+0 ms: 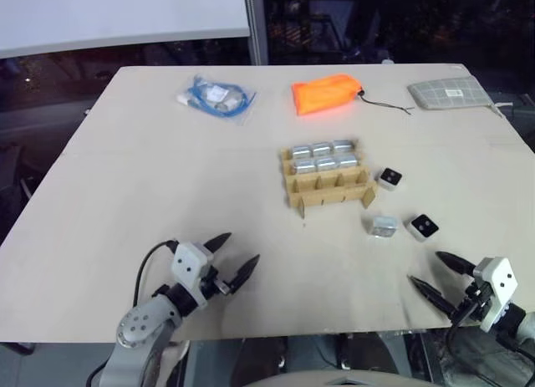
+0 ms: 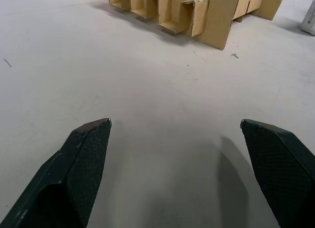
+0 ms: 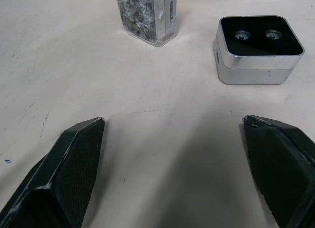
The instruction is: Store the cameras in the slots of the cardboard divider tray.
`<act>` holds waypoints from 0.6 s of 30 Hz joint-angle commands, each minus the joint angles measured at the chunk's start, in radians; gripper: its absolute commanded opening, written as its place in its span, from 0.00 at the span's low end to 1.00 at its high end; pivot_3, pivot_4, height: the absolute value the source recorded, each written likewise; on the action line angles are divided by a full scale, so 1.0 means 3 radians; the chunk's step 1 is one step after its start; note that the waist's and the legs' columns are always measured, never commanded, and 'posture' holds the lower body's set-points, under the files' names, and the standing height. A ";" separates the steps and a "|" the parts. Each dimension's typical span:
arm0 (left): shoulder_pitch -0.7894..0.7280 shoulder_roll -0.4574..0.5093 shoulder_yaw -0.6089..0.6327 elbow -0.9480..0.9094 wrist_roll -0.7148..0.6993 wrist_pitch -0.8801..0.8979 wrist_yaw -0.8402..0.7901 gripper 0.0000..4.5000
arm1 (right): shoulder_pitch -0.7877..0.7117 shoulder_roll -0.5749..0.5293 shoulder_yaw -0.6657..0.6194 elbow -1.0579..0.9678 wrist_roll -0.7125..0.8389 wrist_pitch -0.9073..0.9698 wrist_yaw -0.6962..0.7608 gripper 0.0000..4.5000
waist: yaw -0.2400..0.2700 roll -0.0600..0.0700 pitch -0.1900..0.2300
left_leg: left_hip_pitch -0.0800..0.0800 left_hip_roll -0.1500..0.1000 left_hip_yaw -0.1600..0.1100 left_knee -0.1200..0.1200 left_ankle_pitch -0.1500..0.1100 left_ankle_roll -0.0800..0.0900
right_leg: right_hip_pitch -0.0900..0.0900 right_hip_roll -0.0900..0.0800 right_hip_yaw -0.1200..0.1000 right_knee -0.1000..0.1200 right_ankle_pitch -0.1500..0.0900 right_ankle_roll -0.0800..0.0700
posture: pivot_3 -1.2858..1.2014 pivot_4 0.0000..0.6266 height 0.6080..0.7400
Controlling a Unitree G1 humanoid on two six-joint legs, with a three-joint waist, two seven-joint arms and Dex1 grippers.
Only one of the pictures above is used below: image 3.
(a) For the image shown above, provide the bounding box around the silver stereo camera, intact glass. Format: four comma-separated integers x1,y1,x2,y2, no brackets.
213,15,305,85

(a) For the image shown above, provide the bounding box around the silver box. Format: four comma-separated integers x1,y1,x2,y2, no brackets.
115,0,178,48

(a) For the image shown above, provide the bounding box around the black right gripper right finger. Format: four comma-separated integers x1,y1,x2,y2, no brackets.
243,114,315,228

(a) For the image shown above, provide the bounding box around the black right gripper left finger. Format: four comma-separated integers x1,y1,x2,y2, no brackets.
0,117,106,228

